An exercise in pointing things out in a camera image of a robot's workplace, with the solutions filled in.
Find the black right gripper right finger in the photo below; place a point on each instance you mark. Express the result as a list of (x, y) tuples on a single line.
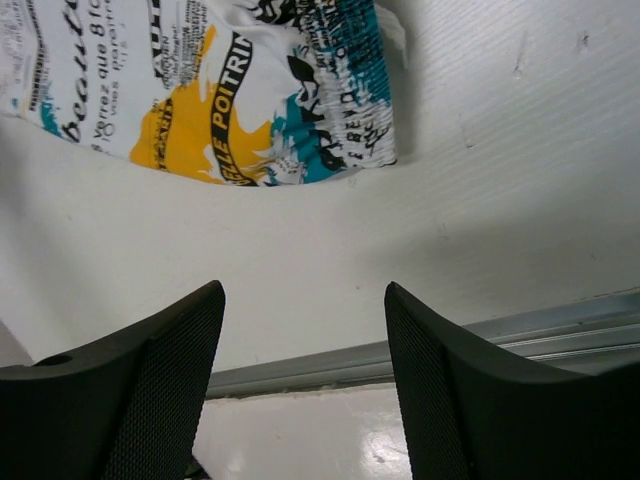
[(473, 410)]

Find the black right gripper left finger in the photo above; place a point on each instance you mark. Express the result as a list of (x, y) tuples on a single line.
[(126, 406)]

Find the white yellow teal printed shorts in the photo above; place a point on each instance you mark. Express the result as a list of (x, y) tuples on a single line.
[(237, 93)]

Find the aluminium table rail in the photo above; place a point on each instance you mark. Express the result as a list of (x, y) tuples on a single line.
[(588, 337)]

